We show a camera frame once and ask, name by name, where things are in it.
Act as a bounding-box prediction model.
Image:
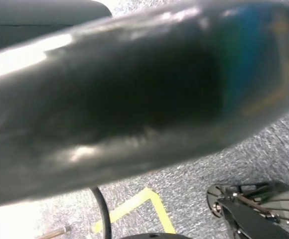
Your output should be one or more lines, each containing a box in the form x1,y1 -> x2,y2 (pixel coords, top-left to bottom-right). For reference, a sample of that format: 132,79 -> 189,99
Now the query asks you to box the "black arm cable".
89,187 -> 113,239

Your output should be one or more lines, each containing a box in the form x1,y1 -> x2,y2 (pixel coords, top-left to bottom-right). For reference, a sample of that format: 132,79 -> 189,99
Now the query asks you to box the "thin metal rod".
36,225 -> 72,239

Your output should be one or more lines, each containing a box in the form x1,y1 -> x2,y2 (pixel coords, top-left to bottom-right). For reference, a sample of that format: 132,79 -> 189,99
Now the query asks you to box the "yellow floor tape square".
92,187 -> 176,235

